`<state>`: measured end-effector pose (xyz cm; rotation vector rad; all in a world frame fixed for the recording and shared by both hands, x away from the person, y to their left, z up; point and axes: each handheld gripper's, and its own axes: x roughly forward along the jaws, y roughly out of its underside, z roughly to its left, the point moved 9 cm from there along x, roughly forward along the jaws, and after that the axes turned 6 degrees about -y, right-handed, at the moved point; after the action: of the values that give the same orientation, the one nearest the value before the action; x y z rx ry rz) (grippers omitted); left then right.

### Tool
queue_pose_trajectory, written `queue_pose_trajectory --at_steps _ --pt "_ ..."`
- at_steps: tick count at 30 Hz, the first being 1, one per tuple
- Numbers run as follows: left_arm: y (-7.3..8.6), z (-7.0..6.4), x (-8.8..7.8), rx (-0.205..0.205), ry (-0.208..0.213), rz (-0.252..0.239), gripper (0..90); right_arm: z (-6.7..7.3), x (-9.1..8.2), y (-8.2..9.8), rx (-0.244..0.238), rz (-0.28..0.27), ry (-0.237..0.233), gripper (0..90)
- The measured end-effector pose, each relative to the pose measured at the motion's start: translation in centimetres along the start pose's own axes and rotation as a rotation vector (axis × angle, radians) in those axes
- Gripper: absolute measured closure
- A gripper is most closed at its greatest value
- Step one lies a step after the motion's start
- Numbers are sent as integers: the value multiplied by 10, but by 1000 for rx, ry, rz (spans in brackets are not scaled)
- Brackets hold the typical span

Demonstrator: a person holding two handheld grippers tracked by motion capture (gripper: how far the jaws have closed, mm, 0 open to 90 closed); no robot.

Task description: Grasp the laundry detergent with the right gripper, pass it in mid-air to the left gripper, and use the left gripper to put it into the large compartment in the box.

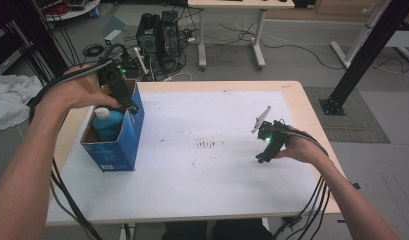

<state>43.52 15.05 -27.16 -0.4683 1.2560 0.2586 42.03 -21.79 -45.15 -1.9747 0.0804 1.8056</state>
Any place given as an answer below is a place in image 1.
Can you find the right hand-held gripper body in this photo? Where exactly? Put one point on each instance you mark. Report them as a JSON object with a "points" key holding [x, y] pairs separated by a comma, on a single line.
{"points": [[275, 136]]}

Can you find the person's left leg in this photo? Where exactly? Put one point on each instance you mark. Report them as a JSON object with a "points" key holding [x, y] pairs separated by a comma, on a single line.
{"points": [[185, 231]]}

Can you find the dark metal rack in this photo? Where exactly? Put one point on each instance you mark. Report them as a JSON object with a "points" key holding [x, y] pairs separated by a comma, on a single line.
{"points": [[32, 40]]}

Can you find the white cloth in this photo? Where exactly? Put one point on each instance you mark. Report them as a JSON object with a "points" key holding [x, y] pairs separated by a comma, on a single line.
{"points": [[8, 100]]}

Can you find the black computer tower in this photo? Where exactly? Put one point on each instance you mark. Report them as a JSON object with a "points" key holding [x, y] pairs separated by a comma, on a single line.
{"points": [[148, 33], [171, 33]]}

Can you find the black metal stand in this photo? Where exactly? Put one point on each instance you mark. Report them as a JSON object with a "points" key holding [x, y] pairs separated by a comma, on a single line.
{"points": [[368, 50]]}

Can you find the person's right leg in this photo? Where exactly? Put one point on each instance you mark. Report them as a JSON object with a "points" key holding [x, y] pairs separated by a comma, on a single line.
{"points": [[242, 230]]}

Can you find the blue bottle with white cap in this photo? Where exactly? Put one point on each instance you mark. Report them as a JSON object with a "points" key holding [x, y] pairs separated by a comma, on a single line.
{"points": [[108, 126]]}

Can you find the round white table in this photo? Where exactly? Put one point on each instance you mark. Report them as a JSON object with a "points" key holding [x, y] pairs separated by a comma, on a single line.
{"points": [[75, 10]]}

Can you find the person's left hand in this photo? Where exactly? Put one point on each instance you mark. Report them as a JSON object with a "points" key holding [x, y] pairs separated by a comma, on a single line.
{"points": [[75, 91]]}

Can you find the white metal stand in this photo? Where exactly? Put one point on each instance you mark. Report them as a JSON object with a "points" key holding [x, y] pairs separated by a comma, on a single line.
{"points": [[362, 36]]}

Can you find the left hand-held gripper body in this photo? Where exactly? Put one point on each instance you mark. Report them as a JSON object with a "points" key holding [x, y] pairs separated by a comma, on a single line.
{"points": [[113, 81]]}

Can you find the person's right hand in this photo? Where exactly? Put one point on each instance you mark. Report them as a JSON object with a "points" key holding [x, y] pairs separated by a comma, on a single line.
{"points": [[302, 146]]}

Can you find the grey floor mat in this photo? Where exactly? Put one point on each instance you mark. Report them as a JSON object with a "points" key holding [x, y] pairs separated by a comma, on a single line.
{"points": [[362, 123]]}

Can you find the person's leg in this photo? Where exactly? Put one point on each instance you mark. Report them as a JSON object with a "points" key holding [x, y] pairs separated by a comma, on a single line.
{"points": [[185, 231], [242, 230]]}

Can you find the small white box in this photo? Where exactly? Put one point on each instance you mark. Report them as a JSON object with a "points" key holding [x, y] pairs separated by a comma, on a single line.
{"points": [[112, 36]]}

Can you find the wooden desk with white legs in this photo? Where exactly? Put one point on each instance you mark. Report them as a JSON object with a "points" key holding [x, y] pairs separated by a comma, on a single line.
{"points": [[238, 3]]}

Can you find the blue cardboard box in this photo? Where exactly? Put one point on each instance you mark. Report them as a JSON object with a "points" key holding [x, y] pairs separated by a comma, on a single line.
{"points": [[120, 146]]}

